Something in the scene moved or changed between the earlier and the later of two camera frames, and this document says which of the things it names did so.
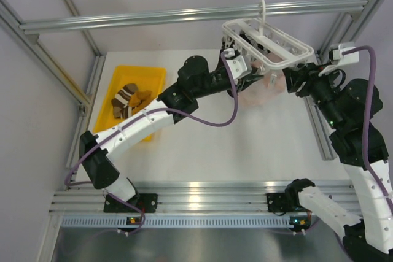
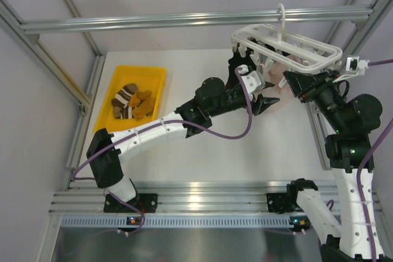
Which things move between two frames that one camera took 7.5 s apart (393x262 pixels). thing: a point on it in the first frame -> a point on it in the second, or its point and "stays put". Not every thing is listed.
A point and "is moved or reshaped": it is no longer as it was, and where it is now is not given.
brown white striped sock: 121,108 stays put
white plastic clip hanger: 263,45 is moved or reshaped
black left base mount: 148,202 stays put
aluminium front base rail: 196,197 stays put
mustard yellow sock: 136,99 stays put
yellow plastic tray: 146,78 stays put
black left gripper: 242,84 -> 261,104
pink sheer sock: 272,84 is moved or reshaped
